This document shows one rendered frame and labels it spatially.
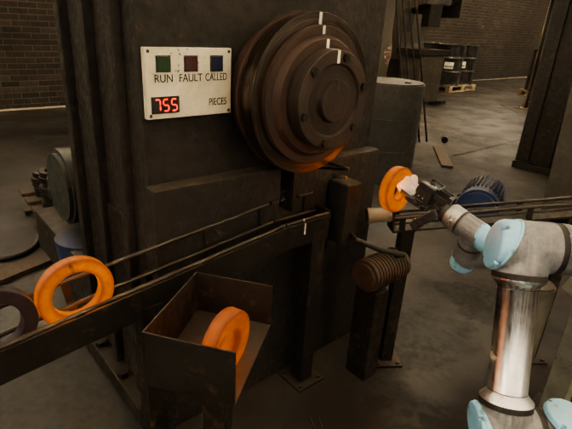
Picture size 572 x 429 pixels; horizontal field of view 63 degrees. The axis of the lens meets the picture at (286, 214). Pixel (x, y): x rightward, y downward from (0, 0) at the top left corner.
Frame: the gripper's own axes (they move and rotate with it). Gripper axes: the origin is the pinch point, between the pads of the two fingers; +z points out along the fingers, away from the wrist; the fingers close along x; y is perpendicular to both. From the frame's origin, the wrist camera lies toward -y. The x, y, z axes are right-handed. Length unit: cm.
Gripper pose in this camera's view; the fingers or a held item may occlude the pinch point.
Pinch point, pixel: (397, 184)
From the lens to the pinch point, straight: 159.4
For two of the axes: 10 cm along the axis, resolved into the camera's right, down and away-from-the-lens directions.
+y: 2.6, -8.0, -5.5
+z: -6.1, -5.7, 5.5
